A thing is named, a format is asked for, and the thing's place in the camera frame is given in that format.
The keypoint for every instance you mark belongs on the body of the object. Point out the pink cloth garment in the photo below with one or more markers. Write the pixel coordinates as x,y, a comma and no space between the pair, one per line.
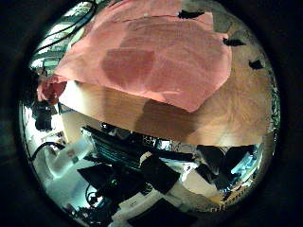
151,60

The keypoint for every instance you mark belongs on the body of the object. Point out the black office chair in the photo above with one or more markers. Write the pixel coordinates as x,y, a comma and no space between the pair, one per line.
221,164

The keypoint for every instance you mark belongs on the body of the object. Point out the computer rack with blue lights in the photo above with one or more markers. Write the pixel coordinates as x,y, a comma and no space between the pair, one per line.
126,148

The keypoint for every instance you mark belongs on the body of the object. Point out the black fabric cover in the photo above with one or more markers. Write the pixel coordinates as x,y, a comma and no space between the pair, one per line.
132,179

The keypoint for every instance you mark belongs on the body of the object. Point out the black camera on stand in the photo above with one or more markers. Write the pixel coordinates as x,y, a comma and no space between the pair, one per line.
42,115

